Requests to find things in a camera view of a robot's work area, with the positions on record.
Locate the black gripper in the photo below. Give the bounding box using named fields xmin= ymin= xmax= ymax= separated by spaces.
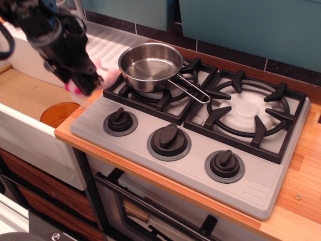
xmin=37 ymin=11 xmax=103 ymax=96

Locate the pink stuffed pig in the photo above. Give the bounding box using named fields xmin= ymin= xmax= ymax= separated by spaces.
xmin=65 ymin=58 xmax=119 ymax=105

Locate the stainless steel pan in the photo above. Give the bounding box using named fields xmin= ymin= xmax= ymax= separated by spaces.
xmin=118 ymin=43 xmax=211 ymax=104

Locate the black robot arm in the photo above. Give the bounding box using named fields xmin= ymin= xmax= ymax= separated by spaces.
xmin=1 ymin=1 xmax=103 ymax=96

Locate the black left stove knob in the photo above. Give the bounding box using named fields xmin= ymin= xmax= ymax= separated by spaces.
xmin=103 ymin=107 xmax=138 ymax=137

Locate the black stove knob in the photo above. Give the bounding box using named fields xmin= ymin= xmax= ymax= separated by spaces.
xmin=147 ymin=124 xmax=192 ymax=162
xmin=205 ymin=150 xmax=245 ymax=184
xmin=103 ymin=107 xmax=138 ymax=137

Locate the black middle stove knob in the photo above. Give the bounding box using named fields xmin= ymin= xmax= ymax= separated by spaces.
xmin=147 ymin=124 xmax=192 ymax=162

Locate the black right stove knob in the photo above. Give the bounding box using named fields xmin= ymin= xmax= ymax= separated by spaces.
xmin=205 ymin=150 xmax=245 ymax=184

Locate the grey toy stove top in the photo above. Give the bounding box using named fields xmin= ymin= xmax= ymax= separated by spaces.
xmin=69 ymin=47 xmax=311 ymax=221

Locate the orange plastic plate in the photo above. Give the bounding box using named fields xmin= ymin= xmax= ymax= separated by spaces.
xmin=40 ymin=102 xmax=80 ymax=128

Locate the white toy sink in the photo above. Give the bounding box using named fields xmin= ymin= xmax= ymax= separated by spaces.
xmin=0 ymin=17 xmax=150 ymax=191

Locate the black left burner grate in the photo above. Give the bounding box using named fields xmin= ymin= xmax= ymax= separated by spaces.
xmin=103 ymin=58 xmax=218 ymax=125

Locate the black burner grate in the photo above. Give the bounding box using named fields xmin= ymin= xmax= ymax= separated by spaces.
xmin=103 ymin=58 xmax=218 ymax=125
xmin=184 ymin=69 xmax=308 ymax=164

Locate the wooden drawer front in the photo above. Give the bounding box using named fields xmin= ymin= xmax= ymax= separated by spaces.
xmin=1 ymin=150 xmax=106 ymax=240

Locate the toy oven door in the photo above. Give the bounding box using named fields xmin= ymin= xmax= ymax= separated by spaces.
xmin=96 ymin=172 xmax=265 ymax=240

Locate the black right burner grate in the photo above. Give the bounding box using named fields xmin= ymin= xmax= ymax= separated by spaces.
xmin=184 ymin=69 xmax=308 ymax=164

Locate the black oven door handle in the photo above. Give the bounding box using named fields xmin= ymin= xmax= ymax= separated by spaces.
xmin=94 ymin=168 xmax=217 ymax=240

